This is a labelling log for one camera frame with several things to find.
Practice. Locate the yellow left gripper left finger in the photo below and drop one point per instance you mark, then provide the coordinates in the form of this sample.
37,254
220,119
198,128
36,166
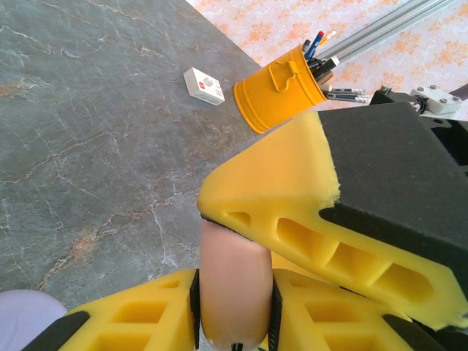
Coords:
128,318

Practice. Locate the purple round earbud case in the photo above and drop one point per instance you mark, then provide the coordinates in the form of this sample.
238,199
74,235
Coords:
25,318

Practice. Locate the small white eraser box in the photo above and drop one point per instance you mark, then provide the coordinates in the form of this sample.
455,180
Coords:
203,86

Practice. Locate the aluminium corner post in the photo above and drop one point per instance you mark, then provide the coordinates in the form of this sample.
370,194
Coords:
384,27

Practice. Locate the yellow metal pen bucket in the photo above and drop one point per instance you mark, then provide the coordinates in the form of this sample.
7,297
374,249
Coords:
278,98

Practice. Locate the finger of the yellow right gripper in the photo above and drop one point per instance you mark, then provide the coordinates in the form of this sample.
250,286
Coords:
279,261
285,175

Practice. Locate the pencil with white tip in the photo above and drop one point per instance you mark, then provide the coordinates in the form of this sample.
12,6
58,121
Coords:
327,38

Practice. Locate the black marker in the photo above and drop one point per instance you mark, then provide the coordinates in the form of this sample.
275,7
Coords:
329,63

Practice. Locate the blue pen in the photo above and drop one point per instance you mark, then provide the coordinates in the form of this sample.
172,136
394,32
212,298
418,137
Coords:
315,45

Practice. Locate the black pencil with eraser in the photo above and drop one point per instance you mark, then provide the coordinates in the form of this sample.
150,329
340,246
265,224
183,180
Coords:
347,98
347,90

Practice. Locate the pink round earbud case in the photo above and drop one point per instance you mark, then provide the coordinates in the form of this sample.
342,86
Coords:
235,285

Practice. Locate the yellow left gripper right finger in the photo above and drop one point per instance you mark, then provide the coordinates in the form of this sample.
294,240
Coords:
329,321

